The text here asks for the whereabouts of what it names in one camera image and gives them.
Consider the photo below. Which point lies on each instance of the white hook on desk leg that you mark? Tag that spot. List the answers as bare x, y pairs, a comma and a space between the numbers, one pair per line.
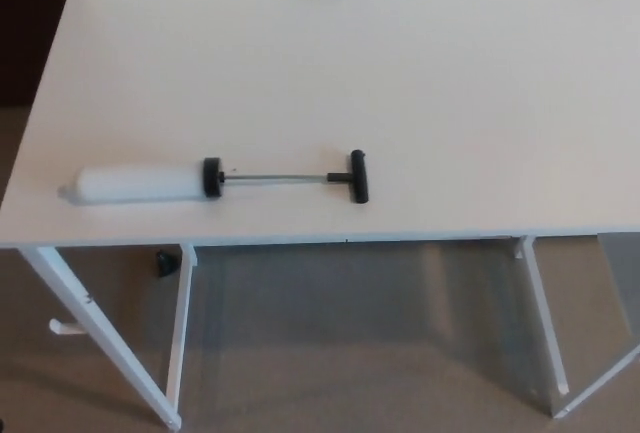
62, 329

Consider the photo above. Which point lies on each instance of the small black floor object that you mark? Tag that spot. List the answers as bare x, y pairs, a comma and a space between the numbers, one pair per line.
166, 263

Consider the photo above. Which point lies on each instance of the dark brown wooden panel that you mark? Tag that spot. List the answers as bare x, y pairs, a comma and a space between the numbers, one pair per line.
30, 28

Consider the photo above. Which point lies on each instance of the white metal desk leg frame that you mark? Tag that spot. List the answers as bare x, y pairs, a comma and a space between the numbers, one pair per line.
87, 303
545, 313

